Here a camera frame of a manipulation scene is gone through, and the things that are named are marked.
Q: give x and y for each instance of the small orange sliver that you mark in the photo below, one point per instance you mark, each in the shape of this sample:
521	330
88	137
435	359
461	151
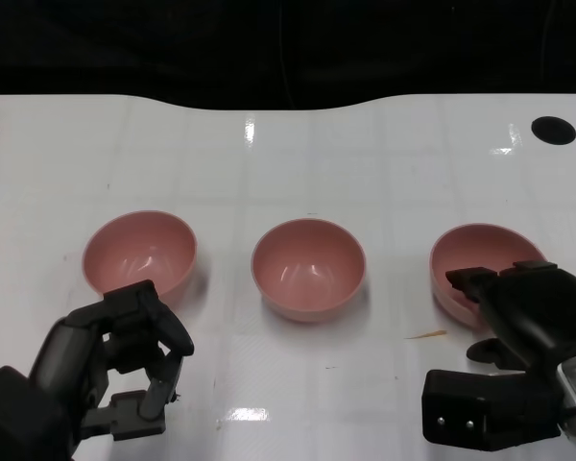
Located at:
429	333

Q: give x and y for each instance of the pink plastic bowl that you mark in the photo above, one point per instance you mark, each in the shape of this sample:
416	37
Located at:
480	245
307	269
134	245

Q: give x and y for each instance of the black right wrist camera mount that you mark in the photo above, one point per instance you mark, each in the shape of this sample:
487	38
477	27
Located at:
485	398

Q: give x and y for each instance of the black round table grommet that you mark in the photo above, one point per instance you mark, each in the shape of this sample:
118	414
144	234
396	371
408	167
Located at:
553	129

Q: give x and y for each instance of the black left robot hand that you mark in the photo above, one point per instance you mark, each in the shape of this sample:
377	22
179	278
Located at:
62	355

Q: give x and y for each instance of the black backdrop cloth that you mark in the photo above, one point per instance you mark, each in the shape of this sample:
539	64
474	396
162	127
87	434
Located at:
125	48

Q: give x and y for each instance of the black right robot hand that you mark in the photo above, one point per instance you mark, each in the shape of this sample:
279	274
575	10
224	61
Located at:
537	317

